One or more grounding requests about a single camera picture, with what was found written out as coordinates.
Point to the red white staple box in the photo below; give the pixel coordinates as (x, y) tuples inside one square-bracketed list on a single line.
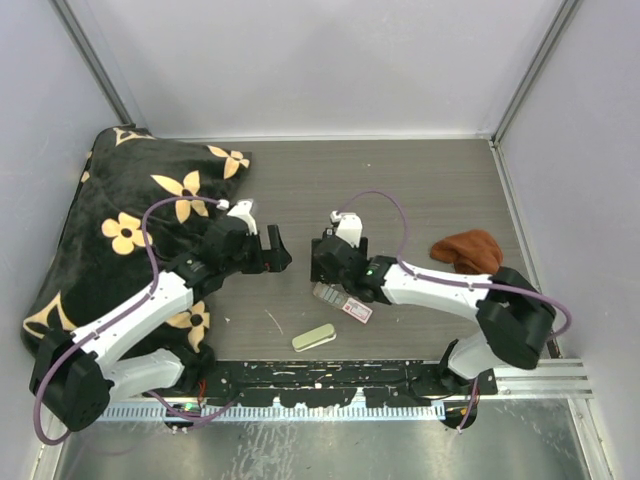
[(343, 302)]

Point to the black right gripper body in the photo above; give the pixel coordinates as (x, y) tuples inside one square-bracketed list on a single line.
[(362, 247)]

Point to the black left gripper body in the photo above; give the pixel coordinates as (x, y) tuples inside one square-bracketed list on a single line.
[(249, 261)]

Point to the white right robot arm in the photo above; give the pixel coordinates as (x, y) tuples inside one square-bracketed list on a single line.
[(514, 320)]

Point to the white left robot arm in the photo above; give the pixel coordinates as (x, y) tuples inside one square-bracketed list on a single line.
[(78, 374)]

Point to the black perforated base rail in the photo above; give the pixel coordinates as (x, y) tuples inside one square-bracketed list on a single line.
[(314, 384)]

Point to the orange brown cloth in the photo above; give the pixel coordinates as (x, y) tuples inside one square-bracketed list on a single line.
[(471, 252)]

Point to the black floral cushion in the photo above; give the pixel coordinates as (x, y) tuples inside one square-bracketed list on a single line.
[(137, 191)]

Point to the black stapler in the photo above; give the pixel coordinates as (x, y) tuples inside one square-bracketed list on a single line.
[(324, 263)]

